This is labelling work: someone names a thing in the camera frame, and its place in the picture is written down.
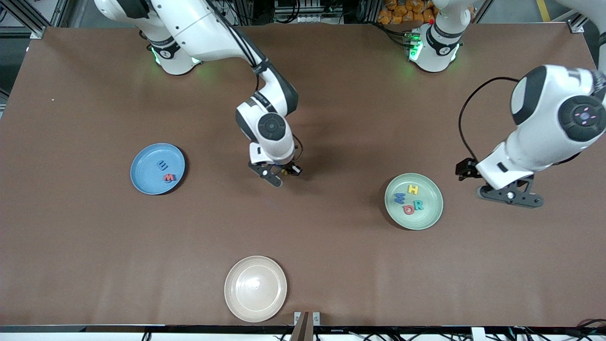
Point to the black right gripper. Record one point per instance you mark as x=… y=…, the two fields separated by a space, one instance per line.
x=288 y=167

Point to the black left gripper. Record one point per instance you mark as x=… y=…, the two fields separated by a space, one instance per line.
x=466 y=169

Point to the teal capital R letter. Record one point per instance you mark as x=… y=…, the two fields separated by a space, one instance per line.
x=418 y=205

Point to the blue capital M letter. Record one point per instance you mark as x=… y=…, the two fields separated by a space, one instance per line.
x=400 y=198

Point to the salmon red letter Q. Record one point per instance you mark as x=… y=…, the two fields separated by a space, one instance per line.
x=406 y=210

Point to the pink capital M letter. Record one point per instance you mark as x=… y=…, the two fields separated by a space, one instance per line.
x=170 y=178

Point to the blue lowercase m letter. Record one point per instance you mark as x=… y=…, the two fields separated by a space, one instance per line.
x=162 y=166

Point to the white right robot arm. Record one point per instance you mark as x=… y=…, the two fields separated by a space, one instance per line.
x=203 y=28

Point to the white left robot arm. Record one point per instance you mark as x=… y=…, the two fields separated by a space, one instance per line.
x=549 y=123

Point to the yellow capital H letter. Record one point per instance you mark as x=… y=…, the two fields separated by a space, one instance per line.
x=413 y=189

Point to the pale green round plate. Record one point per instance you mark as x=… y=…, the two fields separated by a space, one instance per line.
x=426 y=218

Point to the cream white round plate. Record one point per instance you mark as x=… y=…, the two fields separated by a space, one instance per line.
x=255 y=289

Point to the blue round plate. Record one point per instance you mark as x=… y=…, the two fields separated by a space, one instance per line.
x=147 y=182

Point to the pile of orange objects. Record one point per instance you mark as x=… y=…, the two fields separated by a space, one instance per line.
x=395 y=16

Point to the small metal bracket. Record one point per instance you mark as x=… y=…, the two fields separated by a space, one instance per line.
x=316 y=318

